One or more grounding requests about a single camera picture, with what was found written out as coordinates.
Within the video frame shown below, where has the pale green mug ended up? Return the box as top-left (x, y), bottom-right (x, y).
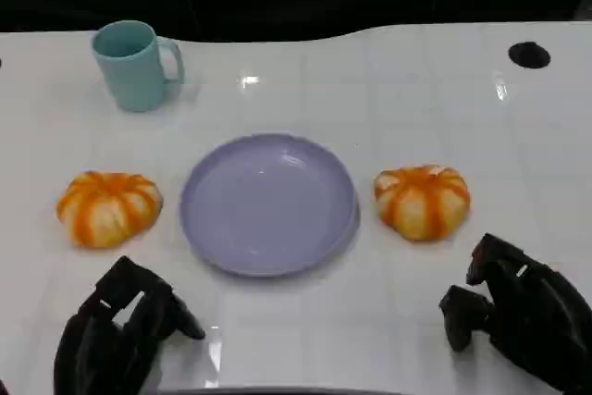
top-left (90, 19), bottom-right (186, 114)

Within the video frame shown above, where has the orange and white bread roll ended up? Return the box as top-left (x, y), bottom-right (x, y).
top-left (55, 170), bottom-right (164, 249)
top-left (373, 164), bottom-right (472, 243)

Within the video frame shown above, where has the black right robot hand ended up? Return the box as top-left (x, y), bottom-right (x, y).
top-left (438, 232), bottom-right (592, 395)

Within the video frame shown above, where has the black table cable grommet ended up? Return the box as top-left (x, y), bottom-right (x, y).
top-left (507, 42), bottom-right (552, 69)

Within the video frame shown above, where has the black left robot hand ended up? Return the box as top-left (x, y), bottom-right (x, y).
top-left (53, 254), bottom-right (207, 395)

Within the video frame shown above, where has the lilac plate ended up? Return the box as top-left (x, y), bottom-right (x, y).
top-left (179, 132), bottom-right (361, 278)

